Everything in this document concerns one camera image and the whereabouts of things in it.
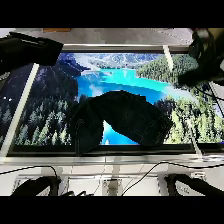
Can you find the black cable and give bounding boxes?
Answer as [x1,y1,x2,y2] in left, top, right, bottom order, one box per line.
[120,160,224,197]
[0,164,59,188]

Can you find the black jeans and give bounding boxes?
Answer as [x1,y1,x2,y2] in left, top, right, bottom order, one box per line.
[69,89,175,157]

